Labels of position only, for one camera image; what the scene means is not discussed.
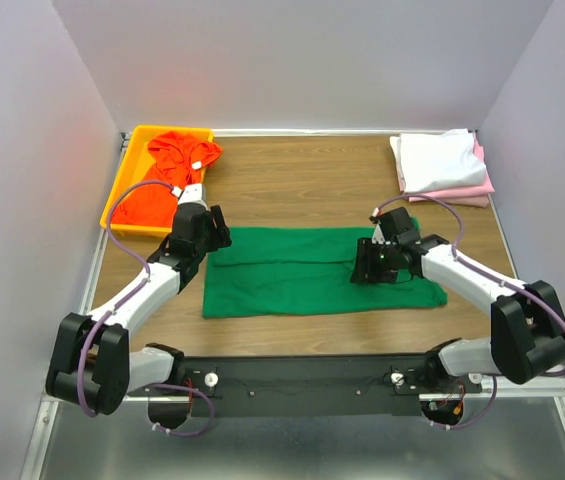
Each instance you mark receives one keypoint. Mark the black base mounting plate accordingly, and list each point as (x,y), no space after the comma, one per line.
(291,386)

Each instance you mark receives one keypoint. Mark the pink folded t shirt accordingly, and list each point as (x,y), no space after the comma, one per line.
(477,196)

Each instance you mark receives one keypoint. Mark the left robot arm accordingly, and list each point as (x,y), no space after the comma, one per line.
(92,364)

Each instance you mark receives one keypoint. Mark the white folded t shirt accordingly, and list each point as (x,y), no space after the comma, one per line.
(433,162)

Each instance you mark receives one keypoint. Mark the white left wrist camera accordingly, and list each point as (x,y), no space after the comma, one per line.
(194,193)

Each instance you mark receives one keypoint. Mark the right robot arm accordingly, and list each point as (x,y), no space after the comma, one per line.
(527,324)

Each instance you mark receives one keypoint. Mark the aluminium frame rail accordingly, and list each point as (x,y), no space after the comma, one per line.
(535,388)

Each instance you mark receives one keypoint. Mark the yellow plastic bin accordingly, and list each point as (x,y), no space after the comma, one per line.
(122,190)

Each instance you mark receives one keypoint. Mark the orange t shirt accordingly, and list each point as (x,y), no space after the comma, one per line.
(167,170)

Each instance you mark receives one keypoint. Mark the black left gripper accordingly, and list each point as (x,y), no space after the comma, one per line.
(221,235)

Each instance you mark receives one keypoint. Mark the green t shirt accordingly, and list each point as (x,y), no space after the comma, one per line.
(302,271)

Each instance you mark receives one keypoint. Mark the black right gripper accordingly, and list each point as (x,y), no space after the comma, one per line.
(365,249)

